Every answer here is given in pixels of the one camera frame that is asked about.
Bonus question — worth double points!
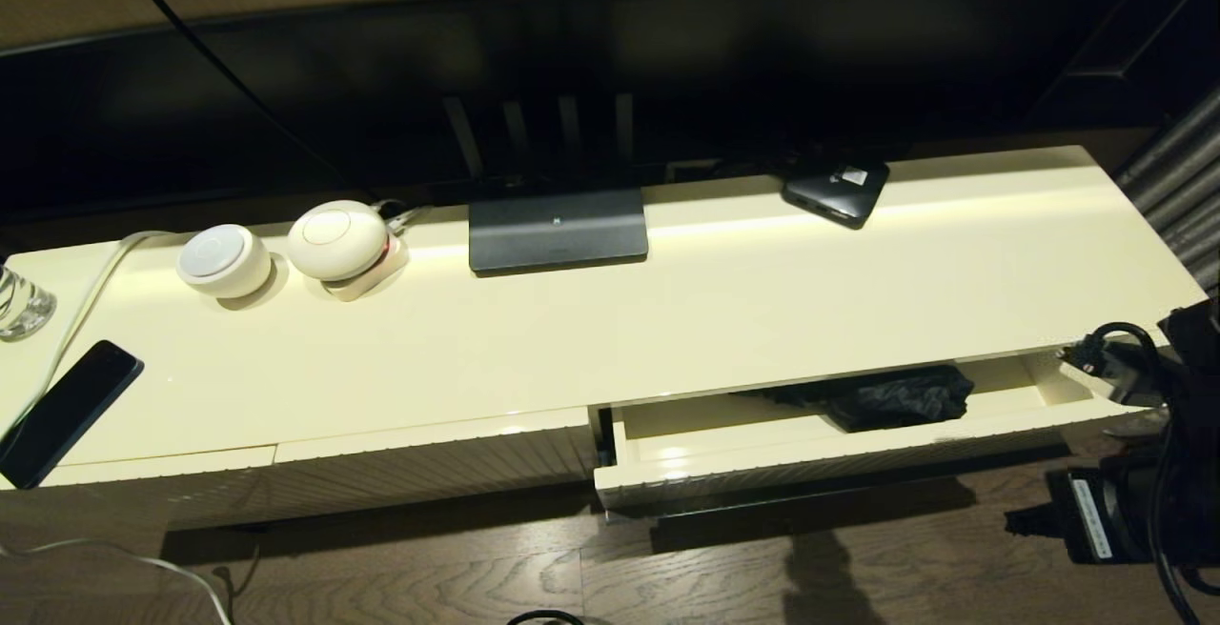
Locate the black umbrella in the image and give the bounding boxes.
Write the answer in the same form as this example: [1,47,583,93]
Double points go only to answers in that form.
[732,365,976,433]

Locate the cream drawer with dark handle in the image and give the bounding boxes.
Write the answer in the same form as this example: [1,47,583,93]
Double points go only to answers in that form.
[591,349,1145,516]

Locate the cream ribbed cabinet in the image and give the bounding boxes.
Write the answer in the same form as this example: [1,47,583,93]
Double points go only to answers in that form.
[0,146,1211,535]

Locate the black set-top box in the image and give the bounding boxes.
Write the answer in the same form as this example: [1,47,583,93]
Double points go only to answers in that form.
[782,161,892,230]

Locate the black flat screen television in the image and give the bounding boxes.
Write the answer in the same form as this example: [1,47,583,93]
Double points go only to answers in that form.
[0,0,1145,226]

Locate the wide cream ribbed cabinet door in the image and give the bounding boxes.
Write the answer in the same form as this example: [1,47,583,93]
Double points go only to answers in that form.
[274,406,603,516]

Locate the cream device dock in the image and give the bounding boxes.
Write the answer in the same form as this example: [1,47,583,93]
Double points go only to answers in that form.
[322,234,412,303]

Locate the white dome shaped device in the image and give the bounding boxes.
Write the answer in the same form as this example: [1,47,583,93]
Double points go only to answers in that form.
[287,199,392,283]

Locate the narrow cream ribbed cabinet door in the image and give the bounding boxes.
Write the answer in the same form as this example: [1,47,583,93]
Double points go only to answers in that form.
[43,444,279,531]

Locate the small white round speaker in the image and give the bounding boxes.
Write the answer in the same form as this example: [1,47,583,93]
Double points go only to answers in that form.
[176,223,275,300]

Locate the black smartphone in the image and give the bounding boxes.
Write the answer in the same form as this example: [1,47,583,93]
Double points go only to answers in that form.
[0,339,146,490]

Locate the clear drinking glass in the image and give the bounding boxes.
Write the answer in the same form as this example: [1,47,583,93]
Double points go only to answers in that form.
[0,263,60,341]

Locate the black robot camera cable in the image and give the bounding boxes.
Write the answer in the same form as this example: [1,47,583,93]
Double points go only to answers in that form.
[1058,322,1220,625]

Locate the dark wooden wall frame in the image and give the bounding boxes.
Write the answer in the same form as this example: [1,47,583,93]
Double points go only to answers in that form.
[1025,0,1220,131]

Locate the grey television base plate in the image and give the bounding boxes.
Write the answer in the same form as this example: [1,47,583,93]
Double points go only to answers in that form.
[468,189,650,274]

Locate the white plug cables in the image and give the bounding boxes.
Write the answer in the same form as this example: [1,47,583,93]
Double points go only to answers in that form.
[376,198,435,232]

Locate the thin black hanging cable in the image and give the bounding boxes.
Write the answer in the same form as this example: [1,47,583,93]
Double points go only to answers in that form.
[100,0,358,183]

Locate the white charging cable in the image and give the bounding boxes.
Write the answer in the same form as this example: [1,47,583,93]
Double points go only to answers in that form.
[0,231,234,625]

